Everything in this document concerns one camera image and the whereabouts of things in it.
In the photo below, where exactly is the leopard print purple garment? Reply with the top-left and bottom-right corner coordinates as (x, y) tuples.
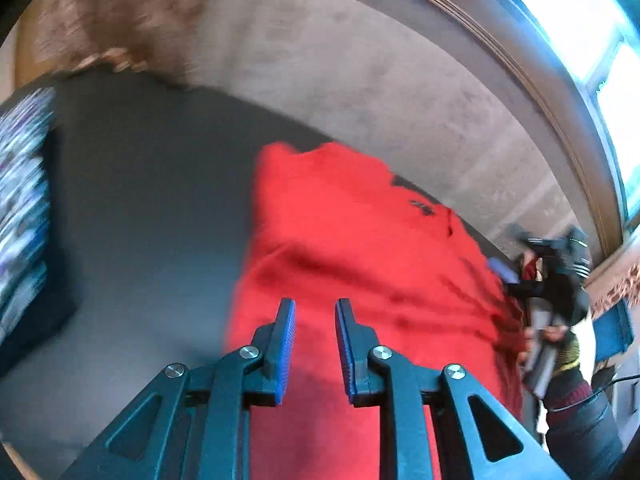
(1, 88), (55, 338)

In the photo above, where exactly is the brown patterned curtain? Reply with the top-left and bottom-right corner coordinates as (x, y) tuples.
(586, 257), (639, 318)
(16, 0), (206, 84)

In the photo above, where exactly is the dark red garment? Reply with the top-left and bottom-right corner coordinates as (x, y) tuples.
(520, 252), (539, 281)

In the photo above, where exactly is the person's right hand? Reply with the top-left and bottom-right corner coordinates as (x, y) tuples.
(518, 325), (568, 367)

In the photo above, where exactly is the brown patterned left curtain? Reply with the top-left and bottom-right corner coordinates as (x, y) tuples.
(16, 0), (206, 84)

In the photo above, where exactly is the red knit sweater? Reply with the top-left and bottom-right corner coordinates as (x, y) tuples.
(227, 143), (524, 479)

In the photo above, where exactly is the black cable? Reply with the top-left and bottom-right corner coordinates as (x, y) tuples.
(549, 372), (640, 413)

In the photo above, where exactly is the brown patterned right curtain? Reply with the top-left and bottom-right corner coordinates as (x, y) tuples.
(586, 257), (639, 318)

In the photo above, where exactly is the blue plastic storage bin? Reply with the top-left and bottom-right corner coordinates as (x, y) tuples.
(593, 298), (634, 363)

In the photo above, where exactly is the window with frame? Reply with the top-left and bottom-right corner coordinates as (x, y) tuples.
(464, 0), (640, 241)

